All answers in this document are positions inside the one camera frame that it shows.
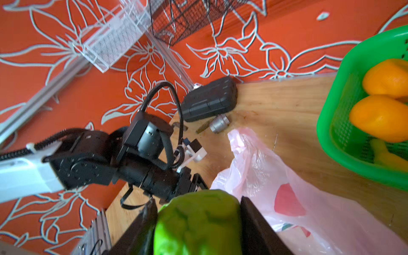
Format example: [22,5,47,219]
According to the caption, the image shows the metal drill chuck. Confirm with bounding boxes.
[195,114,231,134]

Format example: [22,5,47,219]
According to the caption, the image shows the green round bumpy fruit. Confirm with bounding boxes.
[154,190,242,255]

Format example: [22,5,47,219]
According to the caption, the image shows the orange fruit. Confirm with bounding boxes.
[362,58,408,99]
[349,95,408,143]

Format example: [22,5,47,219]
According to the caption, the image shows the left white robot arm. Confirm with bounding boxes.
[1,82,207,204]

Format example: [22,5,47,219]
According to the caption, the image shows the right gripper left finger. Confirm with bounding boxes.
[106,199,158,255]

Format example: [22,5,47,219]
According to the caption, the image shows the yellow banana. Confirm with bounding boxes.
[369,139,408,172]

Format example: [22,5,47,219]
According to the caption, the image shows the clear plastic bin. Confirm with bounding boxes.
[72,1,151,73]

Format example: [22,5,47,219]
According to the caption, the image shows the black wire basket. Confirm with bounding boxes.
[148,0,247,46]

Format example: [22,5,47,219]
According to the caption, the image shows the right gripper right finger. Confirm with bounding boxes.
[240,197,293,255]

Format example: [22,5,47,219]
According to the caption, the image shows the green plastic basket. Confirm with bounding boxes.
[316,24,408,192]

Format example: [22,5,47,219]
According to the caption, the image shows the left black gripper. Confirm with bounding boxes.
[116,112,208,204]

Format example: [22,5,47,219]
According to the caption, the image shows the pink plastic bag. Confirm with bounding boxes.
[211,128,408,255]

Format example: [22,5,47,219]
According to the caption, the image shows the black tool case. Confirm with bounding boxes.
[181,77,238,122]

